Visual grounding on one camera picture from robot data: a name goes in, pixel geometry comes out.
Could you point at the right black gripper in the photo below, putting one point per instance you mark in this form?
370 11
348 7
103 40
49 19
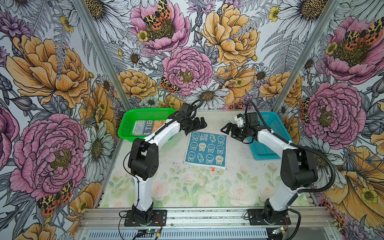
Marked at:
233 132

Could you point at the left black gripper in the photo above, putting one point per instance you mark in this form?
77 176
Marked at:
197 124

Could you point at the teal plastic basket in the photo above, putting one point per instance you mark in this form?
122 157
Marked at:
267 146

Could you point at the blue white patterned towel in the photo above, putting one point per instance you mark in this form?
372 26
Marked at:
207 150

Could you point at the cream orange patterned towel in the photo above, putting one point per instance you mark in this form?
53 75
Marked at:
146 128

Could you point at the green plastic basket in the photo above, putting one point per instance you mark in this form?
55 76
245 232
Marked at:
130 117

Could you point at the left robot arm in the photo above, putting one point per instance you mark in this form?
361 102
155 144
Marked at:
144 157

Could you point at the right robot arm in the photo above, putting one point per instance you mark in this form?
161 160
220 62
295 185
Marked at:
298 164

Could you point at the green circuit board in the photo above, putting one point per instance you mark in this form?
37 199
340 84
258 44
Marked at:
148 231

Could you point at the white vented strip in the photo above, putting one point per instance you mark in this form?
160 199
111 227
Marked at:
184 234

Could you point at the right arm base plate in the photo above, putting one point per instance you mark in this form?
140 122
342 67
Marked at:
259 217

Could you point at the aluminium front rail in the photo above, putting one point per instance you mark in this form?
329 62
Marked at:
200 218

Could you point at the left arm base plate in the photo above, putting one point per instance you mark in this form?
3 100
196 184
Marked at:
151 218

